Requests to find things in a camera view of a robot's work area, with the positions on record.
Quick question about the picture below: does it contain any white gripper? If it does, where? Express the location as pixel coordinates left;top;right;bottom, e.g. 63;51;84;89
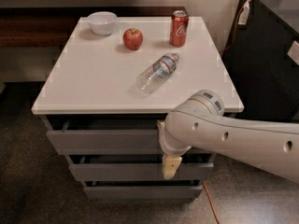
157;120;191;180

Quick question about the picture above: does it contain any clear plastic water bottle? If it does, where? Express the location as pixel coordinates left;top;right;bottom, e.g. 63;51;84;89
135;53;180;94

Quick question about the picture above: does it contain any grey top drawer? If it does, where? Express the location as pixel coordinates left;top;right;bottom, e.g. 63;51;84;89
47;122;162;155

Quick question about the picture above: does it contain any grey drawer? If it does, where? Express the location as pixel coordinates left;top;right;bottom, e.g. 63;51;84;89
83;180;203;203
69;154;214;182
47;122;162;155

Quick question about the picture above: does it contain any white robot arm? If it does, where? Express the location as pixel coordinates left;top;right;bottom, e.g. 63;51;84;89
157;90;299;183

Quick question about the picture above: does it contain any grey bottom drawer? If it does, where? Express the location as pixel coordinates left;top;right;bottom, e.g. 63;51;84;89
83;180;203;203

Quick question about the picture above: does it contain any grey middle drawer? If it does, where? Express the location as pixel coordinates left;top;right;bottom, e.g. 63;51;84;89
69;154;214;182

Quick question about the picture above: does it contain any white top drawer cabinet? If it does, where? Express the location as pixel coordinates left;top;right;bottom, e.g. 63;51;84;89
32;17;244;115

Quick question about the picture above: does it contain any red apple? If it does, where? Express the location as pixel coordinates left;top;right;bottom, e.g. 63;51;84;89
122;28;143;50

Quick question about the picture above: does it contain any red cola can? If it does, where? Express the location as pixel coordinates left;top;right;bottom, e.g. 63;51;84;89
170;10;189;47

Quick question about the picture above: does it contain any white bowl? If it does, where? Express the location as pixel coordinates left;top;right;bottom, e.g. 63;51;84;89
87;11;117;35

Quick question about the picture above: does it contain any orange cable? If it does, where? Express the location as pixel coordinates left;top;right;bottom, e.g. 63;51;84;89
202;0;299;224

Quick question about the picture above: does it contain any white wall outlet plate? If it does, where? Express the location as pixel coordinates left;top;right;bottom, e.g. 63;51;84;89
288;41;299;65

